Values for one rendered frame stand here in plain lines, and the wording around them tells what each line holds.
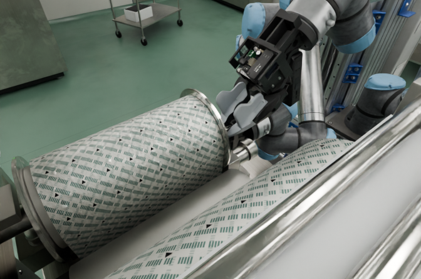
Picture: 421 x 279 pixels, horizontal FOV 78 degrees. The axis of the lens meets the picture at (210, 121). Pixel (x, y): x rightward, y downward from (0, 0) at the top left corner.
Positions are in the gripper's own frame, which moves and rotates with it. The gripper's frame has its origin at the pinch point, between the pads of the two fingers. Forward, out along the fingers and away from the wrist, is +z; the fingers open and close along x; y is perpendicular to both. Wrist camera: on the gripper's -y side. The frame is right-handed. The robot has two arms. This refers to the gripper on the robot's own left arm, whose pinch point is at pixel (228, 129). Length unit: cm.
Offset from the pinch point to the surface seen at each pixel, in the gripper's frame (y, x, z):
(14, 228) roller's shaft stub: 21.7, -0.7, 24.1
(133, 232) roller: 12.0, 6.3, 17.5
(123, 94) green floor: -119, -204, 50
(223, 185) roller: 4.1, 8.2, 6.5
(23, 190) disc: 24.2, 0.4, 17.7
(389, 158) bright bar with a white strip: 20.1, 23.2, -6.1
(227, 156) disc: 3.2, 5.0, 3.2
